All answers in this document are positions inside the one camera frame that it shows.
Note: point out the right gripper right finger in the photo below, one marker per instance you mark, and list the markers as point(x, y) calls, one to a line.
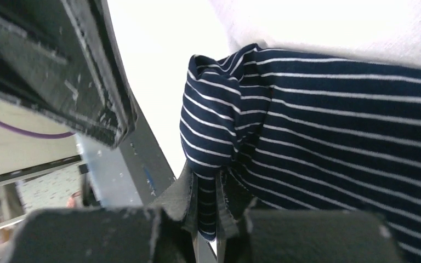
point(233, 244)

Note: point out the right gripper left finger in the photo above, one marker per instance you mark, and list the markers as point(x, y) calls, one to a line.
point(174, 226)

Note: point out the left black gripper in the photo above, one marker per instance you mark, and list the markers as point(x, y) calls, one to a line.
point(60, 59)

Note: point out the striped blue underwear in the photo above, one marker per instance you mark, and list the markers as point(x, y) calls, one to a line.
point(307, 131)

